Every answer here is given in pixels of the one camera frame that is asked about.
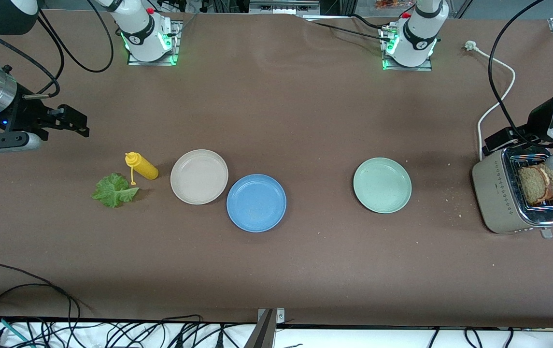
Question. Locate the green lettuce leaf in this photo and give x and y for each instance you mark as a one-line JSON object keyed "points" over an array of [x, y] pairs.
{"points": [[112, 191]]}

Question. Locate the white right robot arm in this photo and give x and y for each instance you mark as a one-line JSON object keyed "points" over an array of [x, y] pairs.
{"points": [[143, 34]]}

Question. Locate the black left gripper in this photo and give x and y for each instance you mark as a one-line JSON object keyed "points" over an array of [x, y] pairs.
{"points": [[538, 121]]}

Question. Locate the aluminium profile post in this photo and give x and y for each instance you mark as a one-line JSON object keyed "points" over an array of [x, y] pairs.
{"points": [[264, 333]]}

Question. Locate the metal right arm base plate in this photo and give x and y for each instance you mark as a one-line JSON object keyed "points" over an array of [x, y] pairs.
{"points": [[177, 43]]}

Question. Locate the yellow mustard squeeze bottle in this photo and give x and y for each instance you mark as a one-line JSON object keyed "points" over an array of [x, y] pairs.
{"points": [[146, 168]]}

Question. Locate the blue round plate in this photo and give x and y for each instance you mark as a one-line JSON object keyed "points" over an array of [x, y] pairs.
{"points": [[256, 203]]}

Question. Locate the beige round plate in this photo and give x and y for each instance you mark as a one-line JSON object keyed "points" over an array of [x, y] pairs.
{"points": [[199, 176]]}

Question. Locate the orange snack package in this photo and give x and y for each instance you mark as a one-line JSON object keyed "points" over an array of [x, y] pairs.
{"points": [[387, 4]]}

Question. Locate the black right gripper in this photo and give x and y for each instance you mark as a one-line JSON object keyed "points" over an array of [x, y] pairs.
{"points": [[24, 114]]}

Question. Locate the beige chrome toaster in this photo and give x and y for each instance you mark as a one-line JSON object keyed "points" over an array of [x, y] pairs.
{"points": [[496, 193]]}

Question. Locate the silver frame rail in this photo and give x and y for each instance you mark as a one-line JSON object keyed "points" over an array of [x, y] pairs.
{"points": [[283, 7]]}

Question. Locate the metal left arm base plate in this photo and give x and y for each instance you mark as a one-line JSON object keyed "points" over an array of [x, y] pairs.
{"points": [[426, 68]]}

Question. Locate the mint green round plate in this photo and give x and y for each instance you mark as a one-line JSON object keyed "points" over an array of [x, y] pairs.
{"points": [[382, 185]]}

